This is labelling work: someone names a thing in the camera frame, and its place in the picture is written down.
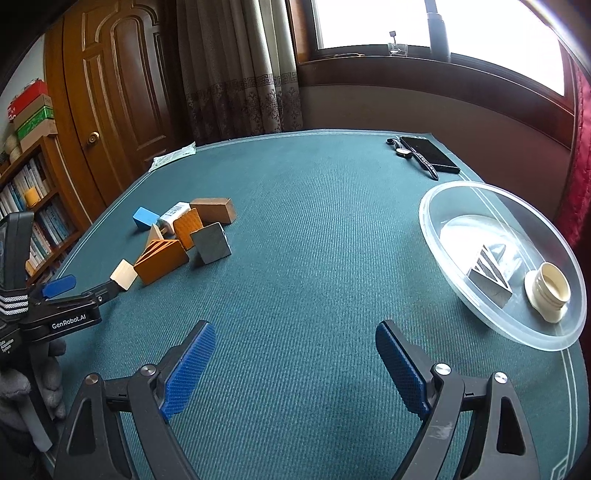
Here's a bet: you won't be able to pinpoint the blue wedge block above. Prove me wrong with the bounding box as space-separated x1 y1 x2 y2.
132 207 161 232

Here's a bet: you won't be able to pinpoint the large orange wooden block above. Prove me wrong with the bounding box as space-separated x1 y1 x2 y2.
134 240 190 285

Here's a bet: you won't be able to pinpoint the cardboard box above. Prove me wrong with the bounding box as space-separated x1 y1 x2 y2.
13 95 54 132

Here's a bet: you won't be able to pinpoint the black phone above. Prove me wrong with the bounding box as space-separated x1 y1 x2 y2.
399 136 461 174

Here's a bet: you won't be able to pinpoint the black eyeglasses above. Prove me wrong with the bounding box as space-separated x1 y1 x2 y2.
387 138 439 181

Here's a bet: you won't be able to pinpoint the cream spool-shaped block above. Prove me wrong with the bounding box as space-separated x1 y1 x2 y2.
524 261 573 324

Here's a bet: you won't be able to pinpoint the red box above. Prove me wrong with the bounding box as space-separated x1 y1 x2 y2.
7 79 48 121

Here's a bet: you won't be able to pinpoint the orange ribbed block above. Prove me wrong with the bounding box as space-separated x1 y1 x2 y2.
173 208 206 250

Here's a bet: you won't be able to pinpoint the clear plastic bowl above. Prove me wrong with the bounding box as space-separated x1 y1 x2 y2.
419 181 586 354

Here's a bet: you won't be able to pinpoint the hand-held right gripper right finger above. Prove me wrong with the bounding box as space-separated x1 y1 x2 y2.
375 319 541 480

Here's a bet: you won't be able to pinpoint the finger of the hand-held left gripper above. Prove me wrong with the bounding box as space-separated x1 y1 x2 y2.
28 274 77 306
44 279 126 313

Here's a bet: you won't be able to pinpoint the small clear glass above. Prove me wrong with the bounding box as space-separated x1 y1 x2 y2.
387 30 410 57

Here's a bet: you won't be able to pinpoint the red curtain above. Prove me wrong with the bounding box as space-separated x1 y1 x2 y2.
554 60 591 250

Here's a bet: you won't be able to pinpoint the beige patterned curtain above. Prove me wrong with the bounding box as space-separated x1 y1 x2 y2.
175 0 304 145

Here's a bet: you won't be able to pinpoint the small light wooden block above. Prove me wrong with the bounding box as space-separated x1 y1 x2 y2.
110 259 139 292

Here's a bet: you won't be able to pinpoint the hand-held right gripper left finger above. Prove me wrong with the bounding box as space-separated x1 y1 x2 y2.
54 320 218 480

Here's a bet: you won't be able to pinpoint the grey triangular ribbed block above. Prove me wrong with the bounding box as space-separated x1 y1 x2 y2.
466 244 514 309

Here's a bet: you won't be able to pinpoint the green box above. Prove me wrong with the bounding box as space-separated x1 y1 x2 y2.
16 106 58 139

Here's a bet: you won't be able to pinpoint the brown wooden door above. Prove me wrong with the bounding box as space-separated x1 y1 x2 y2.
44 0 185 209

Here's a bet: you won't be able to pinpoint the row of books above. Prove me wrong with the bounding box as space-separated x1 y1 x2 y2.
0 154 79 278

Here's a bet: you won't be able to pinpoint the green table mat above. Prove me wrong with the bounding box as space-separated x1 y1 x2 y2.
46 129 591 480

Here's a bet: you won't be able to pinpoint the brown wooden wedge block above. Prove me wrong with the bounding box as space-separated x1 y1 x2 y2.
145 223 177 252

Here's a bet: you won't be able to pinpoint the wooden bookshelf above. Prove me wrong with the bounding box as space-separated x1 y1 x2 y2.
0 135 92 286

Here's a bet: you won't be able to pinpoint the white plug charger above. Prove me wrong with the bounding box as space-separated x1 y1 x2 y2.
157 202 192 234

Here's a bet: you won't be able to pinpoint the window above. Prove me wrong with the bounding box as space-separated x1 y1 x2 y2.
287 0 578 100

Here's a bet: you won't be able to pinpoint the grey square block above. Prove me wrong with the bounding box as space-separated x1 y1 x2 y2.
189 222 232 265

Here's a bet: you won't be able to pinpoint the brown rectangular wooden block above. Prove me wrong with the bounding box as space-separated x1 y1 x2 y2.
189 198 237 225

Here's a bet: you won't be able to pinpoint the person's left hand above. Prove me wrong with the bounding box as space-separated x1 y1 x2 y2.
0 339 68 455

